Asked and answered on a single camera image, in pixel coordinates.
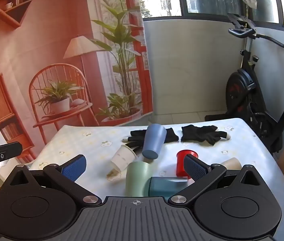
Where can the black exercise bike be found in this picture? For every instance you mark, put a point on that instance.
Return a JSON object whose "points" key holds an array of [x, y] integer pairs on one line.
{"points": [[239, 87]]}

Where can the white paper cup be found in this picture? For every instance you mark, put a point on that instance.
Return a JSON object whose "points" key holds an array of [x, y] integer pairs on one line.
{"points": [[123, 157]]}

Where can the printed wall cloth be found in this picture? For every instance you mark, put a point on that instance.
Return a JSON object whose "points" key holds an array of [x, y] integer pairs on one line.
{"points": [[56, 30]]}

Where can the light green cup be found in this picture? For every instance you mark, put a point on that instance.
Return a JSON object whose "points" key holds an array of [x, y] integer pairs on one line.
{"points": [[137, 178]]}

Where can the black glove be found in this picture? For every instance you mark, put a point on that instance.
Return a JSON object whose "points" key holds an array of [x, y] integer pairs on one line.
{"points": [[199, 133], [137, 133]]}

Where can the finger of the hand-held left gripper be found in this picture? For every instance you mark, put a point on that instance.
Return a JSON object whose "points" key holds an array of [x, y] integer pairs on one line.
{"points": [[4, 152]]}

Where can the floral tablecloth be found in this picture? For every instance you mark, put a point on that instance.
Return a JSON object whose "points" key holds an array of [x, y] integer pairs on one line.
{"points": [[94, 140]]}

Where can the blue cup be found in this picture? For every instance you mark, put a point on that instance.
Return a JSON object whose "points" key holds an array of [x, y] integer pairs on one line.
{"points": [[154, 138]]}

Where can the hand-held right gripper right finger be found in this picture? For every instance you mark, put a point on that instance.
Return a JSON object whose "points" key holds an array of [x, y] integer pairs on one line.
{"points": [[194, 167]]}

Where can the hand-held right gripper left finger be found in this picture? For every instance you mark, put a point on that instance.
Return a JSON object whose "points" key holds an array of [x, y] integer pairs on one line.
{"points": [[74, 168]]}

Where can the red cup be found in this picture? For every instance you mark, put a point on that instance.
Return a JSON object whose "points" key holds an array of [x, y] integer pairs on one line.
{"points": [[180, 163]]}

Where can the beige paper cup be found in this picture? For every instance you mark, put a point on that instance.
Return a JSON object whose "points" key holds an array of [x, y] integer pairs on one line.
{"points": [[232, 163]]}

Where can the tan paper cup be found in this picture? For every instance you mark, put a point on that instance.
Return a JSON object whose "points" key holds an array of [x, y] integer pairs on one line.
{"points": [[147, 160]]}

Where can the teal cup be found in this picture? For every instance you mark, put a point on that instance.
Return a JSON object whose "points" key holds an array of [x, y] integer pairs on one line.
{"points": [[162, 186]]}

